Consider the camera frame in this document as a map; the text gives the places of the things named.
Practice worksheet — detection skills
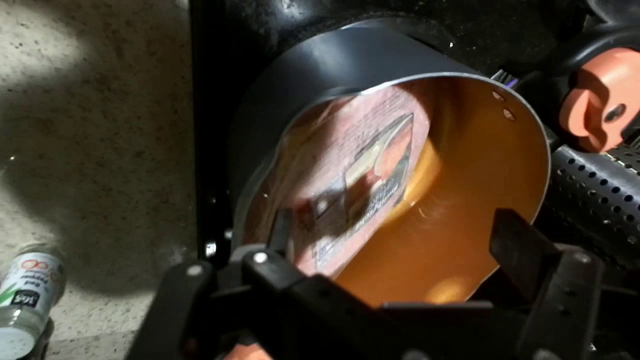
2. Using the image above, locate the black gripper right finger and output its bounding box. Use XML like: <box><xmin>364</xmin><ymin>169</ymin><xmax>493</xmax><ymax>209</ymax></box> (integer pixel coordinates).
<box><xmin>487</xmin><ymin>206</ymin><xmax>640</xmax><ymax>360</ymax></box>

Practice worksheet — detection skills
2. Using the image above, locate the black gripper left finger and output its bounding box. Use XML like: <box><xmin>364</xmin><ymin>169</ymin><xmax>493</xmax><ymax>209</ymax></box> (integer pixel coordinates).
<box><xmin>126</xmin><ymin>211</ymin><xmax>374</xmax><ymax>360</ymax></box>

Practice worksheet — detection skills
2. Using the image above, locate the grey pot orange interior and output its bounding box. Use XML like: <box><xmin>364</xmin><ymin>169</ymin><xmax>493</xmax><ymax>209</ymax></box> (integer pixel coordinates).
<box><xmin>227</xmin><ymin>26</ymin><xmax>549</xmax><ymax>305</ymax></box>

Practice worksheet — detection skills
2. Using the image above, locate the orange pot lid knob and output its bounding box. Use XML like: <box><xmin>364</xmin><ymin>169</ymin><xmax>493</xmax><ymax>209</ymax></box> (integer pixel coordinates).
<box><xmin>557</xmin><ymin>48</ymin><xmax>640</xmax><ymax>152</ymax></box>

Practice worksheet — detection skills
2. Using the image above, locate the small spice jar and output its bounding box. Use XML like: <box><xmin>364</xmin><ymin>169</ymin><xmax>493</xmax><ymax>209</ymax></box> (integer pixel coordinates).
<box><xmin>0</xmin><ymin>245</ymin><xmax>66</xmax><ymax>360</ymax></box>

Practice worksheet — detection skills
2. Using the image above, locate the black stove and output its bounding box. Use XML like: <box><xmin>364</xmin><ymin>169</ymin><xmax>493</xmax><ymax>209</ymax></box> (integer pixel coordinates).
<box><xmin>190</xmin><ymin>0</ymin><xmax>638</xmax><ymax>360</ymax></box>

